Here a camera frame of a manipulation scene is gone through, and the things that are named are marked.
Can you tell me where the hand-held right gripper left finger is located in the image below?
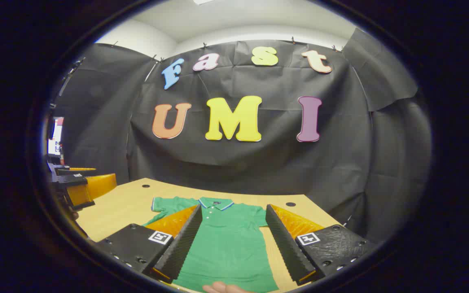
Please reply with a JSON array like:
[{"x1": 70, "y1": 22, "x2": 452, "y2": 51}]
[{"x1": 94, "y1": 203, "x2": 203, "y2": 284}]

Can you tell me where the green T-shirt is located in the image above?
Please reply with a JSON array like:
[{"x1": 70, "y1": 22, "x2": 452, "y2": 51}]
[{"x1": 143, "y1": 197, "x2": 280, "y2": 293}]

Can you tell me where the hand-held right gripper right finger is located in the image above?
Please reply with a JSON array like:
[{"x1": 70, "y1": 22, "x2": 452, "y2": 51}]
[{"x1": 265, "y1": 203, "x2": 375, "y2": 285}]

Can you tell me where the black backdrop cloth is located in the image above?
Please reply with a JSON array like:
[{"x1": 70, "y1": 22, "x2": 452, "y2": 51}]
[{"x1": 51, "y1": 28, "x2": 432, "y2": 245}]

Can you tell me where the computer monitor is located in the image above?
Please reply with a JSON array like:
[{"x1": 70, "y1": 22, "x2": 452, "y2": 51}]
[{"x1": 47, "y1": 117, "x2": 64, "y2": 157}]

